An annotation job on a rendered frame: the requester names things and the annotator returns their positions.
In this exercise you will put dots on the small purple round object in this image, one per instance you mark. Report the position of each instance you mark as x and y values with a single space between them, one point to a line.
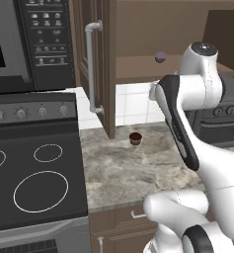
160 57

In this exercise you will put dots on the brown base cabinet door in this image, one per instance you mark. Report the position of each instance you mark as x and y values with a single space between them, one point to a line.
121 242

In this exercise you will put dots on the brown wall cabinet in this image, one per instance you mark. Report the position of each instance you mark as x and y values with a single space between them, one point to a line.
148 33

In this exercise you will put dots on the black stove with hob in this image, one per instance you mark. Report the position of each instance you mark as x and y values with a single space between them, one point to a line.
39 171

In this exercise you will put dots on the dark grey oven range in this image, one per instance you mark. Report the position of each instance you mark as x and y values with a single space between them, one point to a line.
227 128

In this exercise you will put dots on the black microwave oven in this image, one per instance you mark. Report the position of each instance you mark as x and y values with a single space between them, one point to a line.
46 39

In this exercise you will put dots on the dark brown cabinet door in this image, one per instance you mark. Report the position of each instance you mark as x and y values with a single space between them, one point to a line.
225 36

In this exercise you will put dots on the brown drawer front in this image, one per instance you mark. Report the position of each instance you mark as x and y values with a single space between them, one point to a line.
135 220

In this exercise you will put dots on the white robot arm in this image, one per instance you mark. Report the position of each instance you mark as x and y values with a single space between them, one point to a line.
217 178

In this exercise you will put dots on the brown cupcake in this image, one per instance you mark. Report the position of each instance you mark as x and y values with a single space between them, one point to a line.
135 138

